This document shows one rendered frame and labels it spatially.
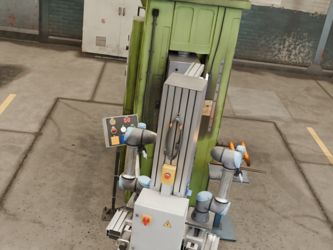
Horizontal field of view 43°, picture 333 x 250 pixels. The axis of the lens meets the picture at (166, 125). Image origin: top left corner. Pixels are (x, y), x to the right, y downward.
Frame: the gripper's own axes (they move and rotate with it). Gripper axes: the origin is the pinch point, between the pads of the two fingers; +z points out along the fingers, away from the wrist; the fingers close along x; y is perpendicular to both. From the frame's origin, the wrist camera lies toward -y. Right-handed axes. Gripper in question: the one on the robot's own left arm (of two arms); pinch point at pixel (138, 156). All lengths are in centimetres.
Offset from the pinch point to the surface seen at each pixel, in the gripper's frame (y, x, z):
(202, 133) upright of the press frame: -73, 48, -3
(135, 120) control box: -29.4, -15.4, -21.4
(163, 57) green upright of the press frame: -57, -1, -82
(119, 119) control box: -19.3, -28.4, -24.2
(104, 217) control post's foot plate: -14, -33, 90
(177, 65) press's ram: -47, 15, -80
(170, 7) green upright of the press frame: -56, -1, -129
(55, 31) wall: -557, -369, 63
